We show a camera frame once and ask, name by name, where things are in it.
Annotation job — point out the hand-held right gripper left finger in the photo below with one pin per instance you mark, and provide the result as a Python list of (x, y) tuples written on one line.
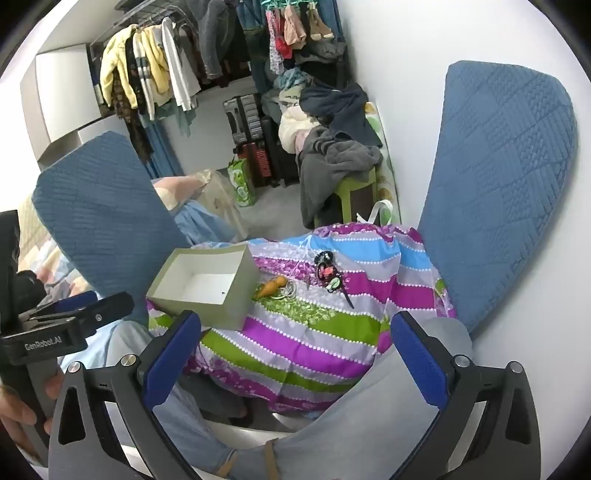
[(168, 362)]

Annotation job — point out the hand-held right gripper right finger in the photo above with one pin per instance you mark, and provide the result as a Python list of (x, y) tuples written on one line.
[(422, 362)]

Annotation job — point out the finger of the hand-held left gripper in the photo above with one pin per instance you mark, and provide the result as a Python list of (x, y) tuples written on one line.
[(106, 307), (76, 300)]

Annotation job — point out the green cardboard box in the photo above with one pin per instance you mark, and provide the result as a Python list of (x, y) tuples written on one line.
[(235, 295)]

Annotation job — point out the green hair clip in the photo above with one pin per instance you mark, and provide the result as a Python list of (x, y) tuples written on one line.
[(333, 284)]

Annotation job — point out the person's left hand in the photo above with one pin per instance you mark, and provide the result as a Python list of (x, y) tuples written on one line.
[(18, 415)]

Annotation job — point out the blue quilted cushion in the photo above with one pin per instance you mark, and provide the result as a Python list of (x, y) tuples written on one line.
[(106, 217), (498, 184)]

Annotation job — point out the colourful striped blanket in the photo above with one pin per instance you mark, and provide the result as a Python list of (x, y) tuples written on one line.
[(314, 337)]

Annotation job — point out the light blue cloth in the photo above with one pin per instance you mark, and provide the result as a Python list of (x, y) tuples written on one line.
[(203, 226)]

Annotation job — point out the carrot-shaped hair clip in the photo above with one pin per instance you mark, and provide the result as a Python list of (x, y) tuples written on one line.
[(272, 287)]

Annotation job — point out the pink cream pillow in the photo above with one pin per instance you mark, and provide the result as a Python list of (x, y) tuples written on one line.
[(175, 189)]

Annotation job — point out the black hair band accessory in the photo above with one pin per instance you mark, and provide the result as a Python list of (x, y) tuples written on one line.
[(323, 257)]

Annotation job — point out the beige floral fabric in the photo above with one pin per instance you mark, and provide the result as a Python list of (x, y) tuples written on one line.
[(221, 198)]

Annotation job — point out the blue curtain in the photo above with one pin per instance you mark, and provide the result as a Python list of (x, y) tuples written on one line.
[(161, 147)]

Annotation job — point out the green plastic stool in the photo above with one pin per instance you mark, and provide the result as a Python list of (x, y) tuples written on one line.
[(360, 194)]

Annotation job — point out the floral mat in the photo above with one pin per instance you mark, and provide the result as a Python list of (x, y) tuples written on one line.
[(388, 184)]

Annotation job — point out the dark plaid garment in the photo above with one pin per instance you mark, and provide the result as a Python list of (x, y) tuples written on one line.
[(131, 124)]

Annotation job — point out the green shopping bag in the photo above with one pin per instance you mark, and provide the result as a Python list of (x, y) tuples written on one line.
[(242, 182)]

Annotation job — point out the red suitcase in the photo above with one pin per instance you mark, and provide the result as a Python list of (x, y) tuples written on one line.
[(254, 161)]

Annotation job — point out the white cabinet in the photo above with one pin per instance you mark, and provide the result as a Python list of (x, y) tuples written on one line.
[(64, 87)]

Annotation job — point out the grey suitcase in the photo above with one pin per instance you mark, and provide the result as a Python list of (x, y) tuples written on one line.
[(242, 120)]

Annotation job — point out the yellow jacket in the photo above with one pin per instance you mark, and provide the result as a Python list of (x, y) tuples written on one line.
[(113, 64), (157, 60)]

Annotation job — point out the white shirt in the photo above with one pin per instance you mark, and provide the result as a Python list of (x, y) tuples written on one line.
[(178, 64)]

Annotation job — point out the cream cloth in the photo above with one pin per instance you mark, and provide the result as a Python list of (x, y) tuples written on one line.
[(291, 127)]

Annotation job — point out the navy blue garment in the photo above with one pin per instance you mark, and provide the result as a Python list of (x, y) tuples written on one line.
[(337, 106)]

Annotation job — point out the grey denim jacket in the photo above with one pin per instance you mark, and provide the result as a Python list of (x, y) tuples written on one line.
[(217, 37)]

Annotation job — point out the hanging pink small clothes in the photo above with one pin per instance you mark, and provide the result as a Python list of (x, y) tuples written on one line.
[(295, 27)]

